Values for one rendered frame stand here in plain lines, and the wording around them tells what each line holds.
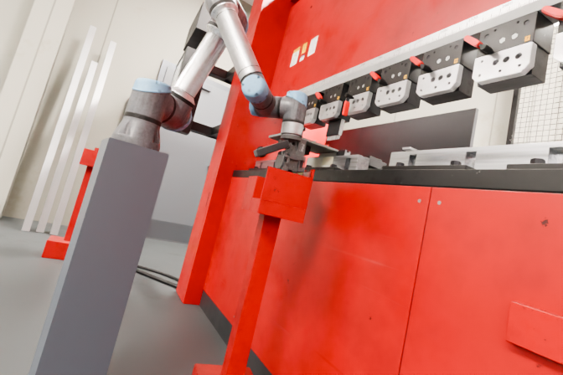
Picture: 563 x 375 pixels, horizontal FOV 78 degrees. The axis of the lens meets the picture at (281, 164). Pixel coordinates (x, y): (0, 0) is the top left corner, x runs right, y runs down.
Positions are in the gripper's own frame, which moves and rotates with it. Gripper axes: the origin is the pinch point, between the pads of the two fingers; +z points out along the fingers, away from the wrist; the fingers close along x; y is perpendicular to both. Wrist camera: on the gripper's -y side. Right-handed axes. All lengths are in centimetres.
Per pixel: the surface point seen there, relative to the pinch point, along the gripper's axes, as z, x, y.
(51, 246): 57, 177, -94
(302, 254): 20.3, 12.9, 18.6
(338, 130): -34, 29, 36
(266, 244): 16.8, 2.1, 0.2
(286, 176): -6.2, -4.9, 0.8
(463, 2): -68, -29, 42
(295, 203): 2.1, -4.9, 5.1
